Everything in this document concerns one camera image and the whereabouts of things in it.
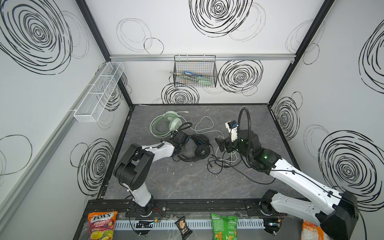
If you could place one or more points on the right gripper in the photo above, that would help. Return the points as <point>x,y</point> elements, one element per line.
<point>226,145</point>

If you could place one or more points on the black blue headphones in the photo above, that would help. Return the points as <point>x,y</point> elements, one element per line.
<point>203,150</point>

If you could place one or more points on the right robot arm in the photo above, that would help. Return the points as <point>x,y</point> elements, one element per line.
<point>334,212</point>

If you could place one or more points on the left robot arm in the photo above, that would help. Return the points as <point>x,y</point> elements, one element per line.
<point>133,168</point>

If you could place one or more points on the mint green headphones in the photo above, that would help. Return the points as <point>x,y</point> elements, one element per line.
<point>163,125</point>

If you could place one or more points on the green chips bag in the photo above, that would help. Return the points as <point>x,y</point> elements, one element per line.
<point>225,228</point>

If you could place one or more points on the small dark snack packet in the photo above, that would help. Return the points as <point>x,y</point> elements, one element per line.
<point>182,226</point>

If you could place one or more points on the orange snack bag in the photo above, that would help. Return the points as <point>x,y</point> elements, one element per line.
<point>312,232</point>

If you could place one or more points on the Fox's fruits candy bag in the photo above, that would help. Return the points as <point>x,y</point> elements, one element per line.
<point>102,225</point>

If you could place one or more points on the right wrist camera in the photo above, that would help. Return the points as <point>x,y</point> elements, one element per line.
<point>232,128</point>

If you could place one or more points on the black wire basket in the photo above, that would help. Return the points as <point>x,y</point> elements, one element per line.
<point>198,71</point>

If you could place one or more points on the black mounting rail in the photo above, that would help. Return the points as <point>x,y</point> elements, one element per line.
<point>249,207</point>

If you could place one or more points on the white wire shelf basket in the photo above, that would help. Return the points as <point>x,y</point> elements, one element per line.
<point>97,97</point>

